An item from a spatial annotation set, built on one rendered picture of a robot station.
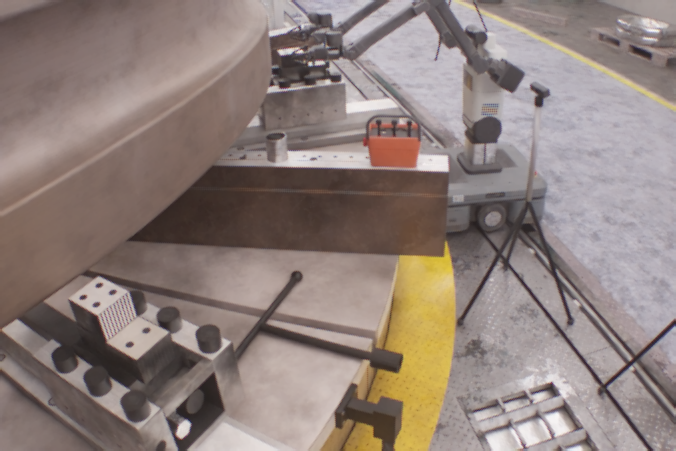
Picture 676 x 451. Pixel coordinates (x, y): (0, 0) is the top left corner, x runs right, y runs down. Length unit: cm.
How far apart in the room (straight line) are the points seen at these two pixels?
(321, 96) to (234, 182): 99
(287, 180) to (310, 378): 79
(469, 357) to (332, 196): 83
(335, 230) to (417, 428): 83
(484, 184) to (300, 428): 174
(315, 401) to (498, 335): 98
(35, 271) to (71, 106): 44
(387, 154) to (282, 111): 109
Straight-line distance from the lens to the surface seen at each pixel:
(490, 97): 296
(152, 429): 138
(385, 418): 176
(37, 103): 153
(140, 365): 140
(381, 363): 187
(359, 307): 212
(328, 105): 319
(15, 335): 211
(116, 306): 144
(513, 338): 250
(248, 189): 233
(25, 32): 150
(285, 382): 187
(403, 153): 216
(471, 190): 299
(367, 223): 231
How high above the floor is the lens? 167
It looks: 32 degrees down
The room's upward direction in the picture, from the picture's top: 3 degrees counter-clockwise
